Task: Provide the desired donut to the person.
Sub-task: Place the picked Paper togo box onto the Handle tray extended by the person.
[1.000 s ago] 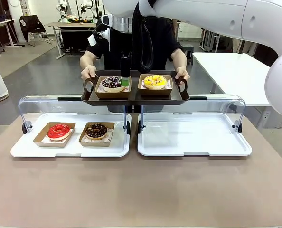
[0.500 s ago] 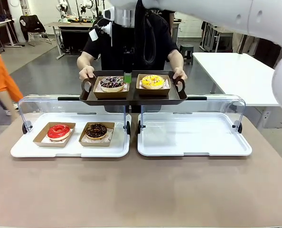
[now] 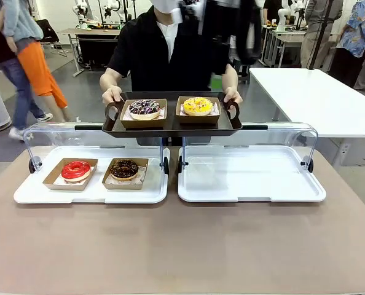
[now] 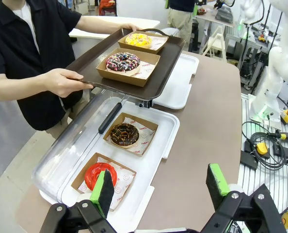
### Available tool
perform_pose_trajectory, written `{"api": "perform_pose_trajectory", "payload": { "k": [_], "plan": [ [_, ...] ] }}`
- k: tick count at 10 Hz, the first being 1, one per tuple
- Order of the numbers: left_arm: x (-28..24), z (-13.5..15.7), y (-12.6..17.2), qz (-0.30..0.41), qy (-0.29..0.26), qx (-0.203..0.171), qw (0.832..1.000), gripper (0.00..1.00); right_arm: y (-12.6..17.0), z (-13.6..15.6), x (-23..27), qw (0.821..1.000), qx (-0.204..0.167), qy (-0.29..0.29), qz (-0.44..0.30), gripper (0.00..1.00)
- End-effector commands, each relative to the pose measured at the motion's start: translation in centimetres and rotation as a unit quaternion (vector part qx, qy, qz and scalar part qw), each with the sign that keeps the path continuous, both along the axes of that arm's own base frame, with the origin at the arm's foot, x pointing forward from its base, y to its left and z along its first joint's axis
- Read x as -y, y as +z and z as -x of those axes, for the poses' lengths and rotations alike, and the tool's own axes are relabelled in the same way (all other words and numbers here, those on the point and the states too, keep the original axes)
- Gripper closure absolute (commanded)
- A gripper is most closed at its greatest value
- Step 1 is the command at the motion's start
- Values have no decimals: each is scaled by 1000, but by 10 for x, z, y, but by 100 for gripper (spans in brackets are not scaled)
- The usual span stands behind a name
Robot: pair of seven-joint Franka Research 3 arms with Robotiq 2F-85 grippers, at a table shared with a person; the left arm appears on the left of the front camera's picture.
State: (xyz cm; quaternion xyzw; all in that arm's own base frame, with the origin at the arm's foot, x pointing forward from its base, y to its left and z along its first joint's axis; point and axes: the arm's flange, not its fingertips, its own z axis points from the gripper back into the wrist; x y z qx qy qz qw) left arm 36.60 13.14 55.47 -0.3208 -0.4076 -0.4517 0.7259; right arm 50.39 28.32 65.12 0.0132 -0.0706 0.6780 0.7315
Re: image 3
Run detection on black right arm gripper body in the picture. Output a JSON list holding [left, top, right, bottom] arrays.
[[199, 14, 231, 55]]

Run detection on yellow glazed donut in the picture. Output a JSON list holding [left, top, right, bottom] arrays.
[[182, 96, 214, 117]]

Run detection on yellow frosted donut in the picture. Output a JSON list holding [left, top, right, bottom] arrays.
[[175, 96, 222, 124]]

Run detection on dark brown serving tray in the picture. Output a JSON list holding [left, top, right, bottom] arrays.
[[101, 91, 243, 138]]

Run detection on purple donut with white drizzle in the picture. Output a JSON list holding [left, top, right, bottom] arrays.
[[128, 98, 161, 120]]

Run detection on sprinkled chocolate white donut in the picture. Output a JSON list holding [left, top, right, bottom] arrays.
[[119, 98, 168, 129]]

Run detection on person's left forearm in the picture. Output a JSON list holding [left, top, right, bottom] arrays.
[[224, 64, 239, 92]]

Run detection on person's right forearm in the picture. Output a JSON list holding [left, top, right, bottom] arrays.
[[99, 67, 124, 92]]

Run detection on person in black shirt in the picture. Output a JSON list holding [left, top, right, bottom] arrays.
[[99, 0, 243, 147]]

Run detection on chocolate donut with nut bits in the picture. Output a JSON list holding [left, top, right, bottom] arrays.
[[109, 159, 139, 181]]

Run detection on chocolate frosted donut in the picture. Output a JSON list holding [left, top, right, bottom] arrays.
[[101, 157, 149, 191]]

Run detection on red glazed donut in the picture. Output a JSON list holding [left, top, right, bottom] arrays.
[[61, 160, 93, 182]]

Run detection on red frosted donut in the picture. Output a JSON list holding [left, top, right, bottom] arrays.
[[42, 157, 99, 192]]

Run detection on person's left hand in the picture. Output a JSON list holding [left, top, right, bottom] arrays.
[[222, 87, 243, 107]]

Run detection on person's right hand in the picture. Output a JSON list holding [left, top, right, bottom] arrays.
[[101, 85, 125, 107]]

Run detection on black stool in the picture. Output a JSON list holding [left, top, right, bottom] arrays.
[[239, 61, 251, 84]]

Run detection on background lab desks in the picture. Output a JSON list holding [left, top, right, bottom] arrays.
[[261, 23, 312, 69]]

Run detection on clear display tray lid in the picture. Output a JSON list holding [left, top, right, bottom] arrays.
[[23, 122, 165, 173], [181, 122, 319, 173]]

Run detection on large white table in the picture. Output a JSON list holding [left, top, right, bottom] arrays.
[[249, 67, 365, 170]]

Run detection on bystander in grey clothes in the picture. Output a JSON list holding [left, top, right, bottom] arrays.
[[301, 0, 345, 70]]

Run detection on white display tray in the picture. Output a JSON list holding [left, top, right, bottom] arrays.
[[178, 146, 327, 203], [13, 146, 171, 205]]

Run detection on background table with robots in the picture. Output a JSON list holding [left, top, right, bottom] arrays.
[[57, 28, 124, 77]]

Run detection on bystander in blue floral shirt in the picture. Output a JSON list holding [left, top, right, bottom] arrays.
[[329, 0, 365, 89]]

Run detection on black jacket on chair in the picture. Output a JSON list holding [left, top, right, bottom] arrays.
[[36, 18, 60, 44]]

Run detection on passerby in orange skirt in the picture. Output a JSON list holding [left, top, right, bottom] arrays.
[[1, 0, 73, 122]]

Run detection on passerby in blue jeans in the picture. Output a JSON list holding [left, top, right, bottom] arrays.
[[0, 0, 53, 142]]

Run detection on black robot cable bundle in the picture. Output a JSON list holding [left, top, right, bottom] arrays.
[[235, 0, 264, 65]]

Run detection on black camera stand pole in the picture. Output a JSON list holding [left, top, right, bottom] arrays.
[[307, 0, 340, 72]]

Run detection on metal frame chair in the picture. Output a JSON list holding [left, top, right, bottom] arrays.
[[44, 38, 69, 59]]

